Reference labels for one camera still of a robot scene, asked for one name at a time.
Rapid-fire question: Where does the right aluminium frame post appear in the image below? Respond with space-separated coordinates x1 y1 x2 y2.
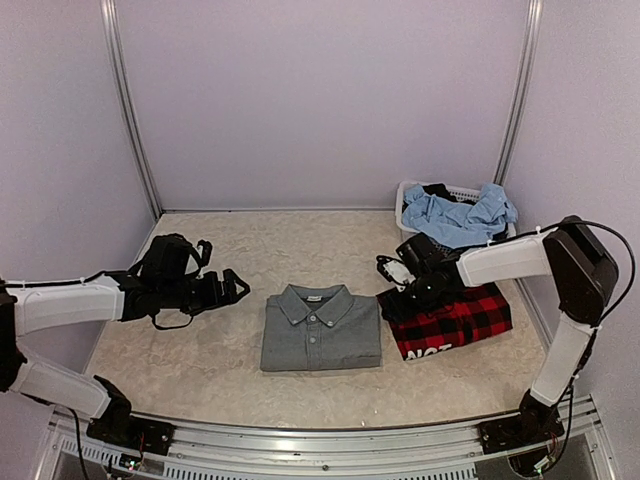
493 0 544 186

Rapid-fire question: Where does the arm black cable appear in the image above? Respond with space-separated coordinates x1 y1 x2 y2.
487 222 634 321
0 269 201 331

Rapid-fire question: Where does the aluminium frame post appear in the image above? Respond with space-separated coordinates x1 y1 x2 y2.
493 0 544 186
100 0 164 221

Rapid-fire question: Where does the grey long sleeve shirt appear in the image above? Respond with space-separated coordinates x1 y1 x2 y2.
260 285 382 373

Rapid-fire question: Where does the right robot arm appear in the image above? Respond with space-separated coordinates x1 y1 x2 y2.
376 215 626 444

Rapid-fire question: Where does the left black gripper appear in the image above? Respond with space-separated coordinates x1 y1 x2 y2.
160 268 249 316

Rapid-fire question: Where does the white plastic laundry basket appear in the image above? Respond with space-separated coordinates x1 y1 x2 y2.
393 179 516 251

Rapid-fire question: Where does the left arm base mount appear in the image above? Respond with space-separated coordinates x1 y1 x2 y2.
86 392 175 456

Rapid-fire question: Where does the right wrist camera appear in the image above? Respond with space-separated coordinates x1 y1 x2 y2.
376 255 415 291

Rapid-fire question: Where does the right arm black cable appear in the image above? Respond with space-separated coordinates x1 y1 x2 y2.
487 222 634 321

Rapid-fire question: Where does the black garment in basket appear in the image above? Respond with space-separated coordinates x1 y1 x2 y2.
419 182 511 241

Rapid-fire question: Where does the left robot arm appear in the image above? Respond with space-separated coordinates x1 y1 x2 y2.
1 233 250 445

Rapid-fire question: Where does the front aluminium rail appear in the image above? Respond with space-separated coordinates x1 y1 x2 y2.
37 394 614 480

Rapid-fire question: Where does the left aluminium frame post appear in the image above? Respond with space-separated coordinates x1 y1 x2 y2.
100 0 164 221

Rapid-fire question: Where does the light blue shirt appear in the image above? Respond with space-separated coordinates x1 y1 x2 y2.
399 182 520 249

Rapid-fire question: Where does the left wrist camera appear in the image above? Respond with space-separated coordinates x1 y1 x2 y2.
196 239 213 272

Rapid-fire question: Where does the red black plaid shirt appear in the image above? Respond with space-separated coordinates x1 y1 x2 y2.
376 283 513 361

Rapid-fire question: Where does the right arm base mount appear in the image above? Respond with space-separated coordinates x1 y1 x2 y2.
477 390 565 454

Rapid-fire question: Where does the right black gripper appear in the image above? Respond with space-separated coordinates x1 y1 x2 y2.
382 273 445 325

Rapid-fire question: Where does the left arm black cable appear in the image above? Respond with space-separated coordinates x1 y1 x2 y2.
0 269 201 331

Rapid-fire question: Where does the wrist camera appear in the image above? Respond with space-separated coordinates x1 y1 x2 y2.
376 255 415 291
196 239 213 272

